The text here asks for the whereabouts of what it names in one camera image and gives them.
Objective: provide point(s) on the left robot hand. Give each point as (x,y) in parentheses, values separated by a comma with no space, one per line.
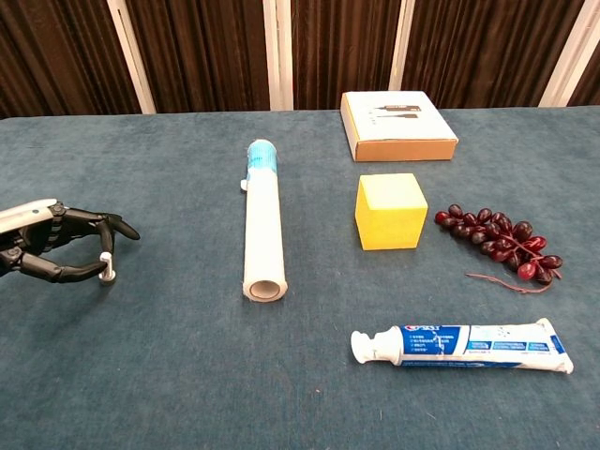
(28,220)

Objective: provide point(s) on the small metal bolt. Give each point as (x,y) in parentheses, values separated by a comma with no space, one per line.
(107,269)

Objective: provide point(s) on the teal felt table cover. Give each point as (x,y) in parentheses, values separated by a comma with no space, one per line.
(140,351)

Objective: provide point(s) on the white roll with blue cap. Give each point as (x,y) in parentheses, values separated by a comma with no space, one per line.
(262,225)

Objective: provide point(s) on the dark brown pleated curtain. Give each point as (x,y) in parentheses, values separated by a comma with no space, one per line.
(211,47)

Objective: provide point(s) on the yellow foam cube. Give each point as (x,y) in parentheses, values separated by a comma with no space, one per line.
(389,220)

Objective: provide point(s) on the white flat cardboard box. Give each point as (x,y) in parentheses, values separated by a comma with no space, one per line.
(394,122)

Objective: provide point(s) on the white and blue toothpaste tube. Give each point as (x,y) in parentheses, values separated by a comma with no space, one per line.
(469,347)

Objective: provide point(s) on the dark red grape bunch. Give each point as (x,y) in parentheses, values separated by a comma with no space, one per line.
(492,232)

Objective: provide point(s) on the white frame post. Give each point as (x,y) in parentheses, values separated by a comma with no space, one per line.
(569,51)
(131,61)
(402,47)
(277,56)

